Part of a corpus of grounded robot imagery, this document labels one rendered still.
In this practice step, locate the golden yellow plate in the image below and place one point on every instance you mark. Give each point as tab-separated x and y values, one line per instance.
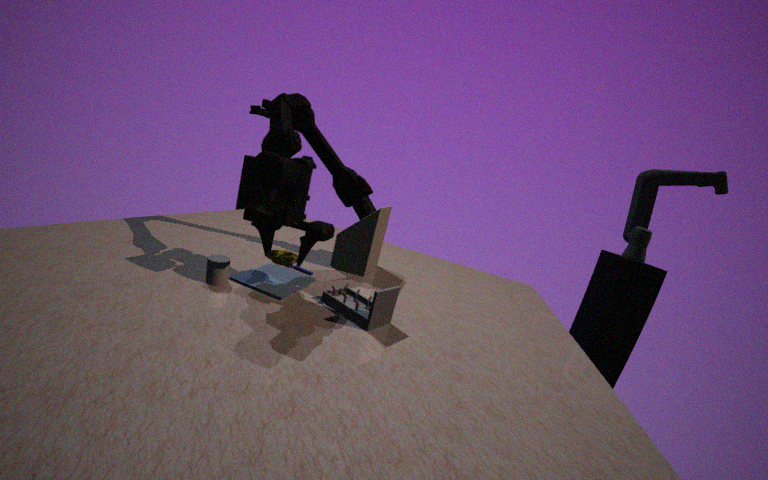
282	257

